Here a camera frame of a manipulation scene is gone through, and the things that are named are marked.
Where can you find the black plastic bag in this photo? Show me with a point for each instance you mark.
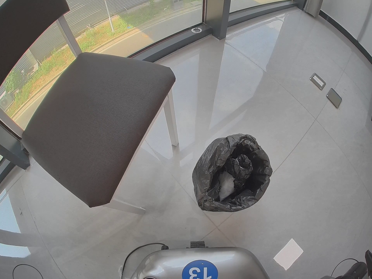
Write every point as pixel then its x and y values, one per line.
pixel 209 167

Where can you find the window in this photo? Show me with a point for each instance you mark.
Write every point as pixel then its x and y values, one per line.
pixel 162 7

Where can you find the white paper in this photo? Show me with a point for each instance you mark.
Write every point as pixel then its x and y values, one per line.
pixel 226 187

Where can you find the grey padded white chair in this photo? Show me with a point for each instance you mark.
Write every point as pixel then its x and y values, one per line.
pixel 96 112

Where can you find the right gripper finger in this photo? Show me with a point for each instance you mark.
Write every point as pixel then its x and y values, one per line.
pixel 369 259

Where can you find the black plastic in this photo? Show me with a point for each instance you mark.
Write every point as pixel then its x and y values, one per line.
pixel 241 164

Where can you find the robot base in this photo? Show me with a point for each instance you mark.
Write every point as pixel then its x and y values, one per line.
pixel 174 263

